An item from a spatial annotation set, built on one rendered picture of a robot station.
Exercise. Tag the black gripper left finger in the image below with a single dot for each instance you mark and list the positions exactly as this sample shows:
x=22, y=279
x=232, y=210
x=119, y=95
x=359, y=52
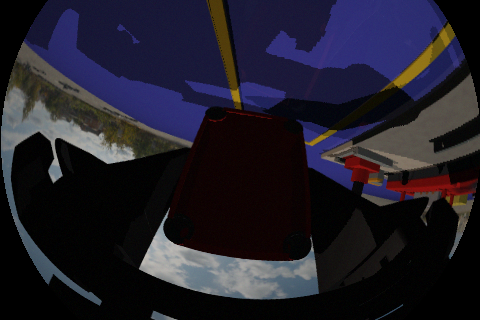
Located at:
x=131, y=197

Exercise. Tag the olive yellow rectangular block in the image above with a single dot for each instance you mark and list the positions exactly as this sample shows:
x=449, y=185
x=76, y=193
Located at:
x=458, y=200

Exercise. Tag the red car hood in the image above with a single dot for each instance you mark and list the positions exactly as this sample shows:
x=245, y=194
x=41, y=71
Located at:
x=244, y=191

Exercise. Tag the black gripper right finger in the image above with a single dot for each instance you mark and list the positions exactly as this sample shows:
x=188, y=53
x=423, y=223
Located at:
x=346, y=229

